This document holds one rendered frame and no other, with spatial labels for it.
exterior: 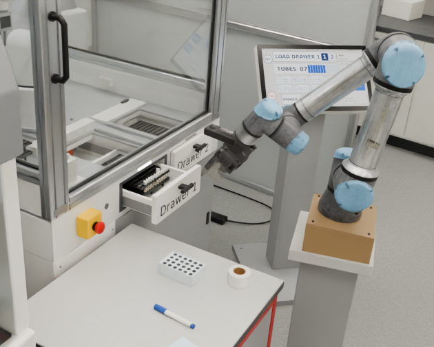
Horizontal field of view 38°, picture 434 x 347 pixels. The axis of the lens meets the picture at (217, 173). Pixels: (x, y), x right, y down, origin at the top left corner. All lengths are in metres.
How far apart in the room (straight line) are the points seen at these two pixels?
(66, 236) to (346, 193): 0.86
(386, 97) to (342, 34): 1.71
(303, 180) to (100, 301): 1.47
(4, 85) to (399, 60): 1.05
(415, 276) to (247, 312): 1.82
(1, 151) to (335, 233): 1.19
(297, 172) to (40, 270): 1.44
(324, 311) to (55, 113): 1.17
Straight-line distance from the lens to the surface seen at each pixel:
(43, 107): 1.72
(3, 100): 1.23
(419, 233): 3.93
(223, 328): 1.78
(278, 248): 3.20
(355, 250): 2.11
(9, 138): 1.27
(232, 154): 1.96
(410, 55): 1.79
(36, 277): 2.05
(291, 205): 3.08
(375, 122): 1.87
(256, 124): 1.86
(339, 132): 3.66
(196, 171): 2.22
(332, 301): 2.27
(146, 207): 2.09
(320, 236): 2.09
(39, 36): 1.66
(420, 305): 3.34
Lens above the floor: 1.93
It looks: 27 degrees down
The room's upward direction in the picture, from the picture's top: 5 degrees clockwise
